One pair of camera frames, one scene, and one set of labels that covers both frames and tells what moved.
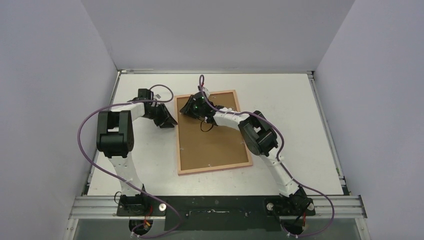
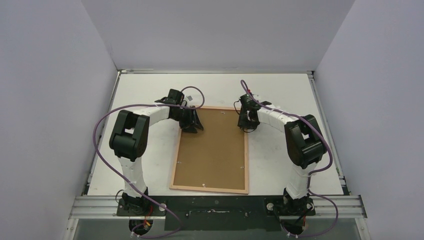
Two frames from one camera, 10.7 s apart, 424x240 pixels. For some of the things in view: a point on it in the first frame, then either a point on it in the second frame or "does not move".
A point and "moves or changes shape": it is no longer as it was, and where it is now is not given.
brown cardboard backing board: [202, 144] moves or changes shape
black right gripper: [191, 104] to [248, 118]
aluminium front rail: [107, 207] does not move
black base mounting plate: [217, 213] does not move
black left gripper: [166, 120] to [192, 123]
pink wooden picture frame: [178, 158] to [245, 191]
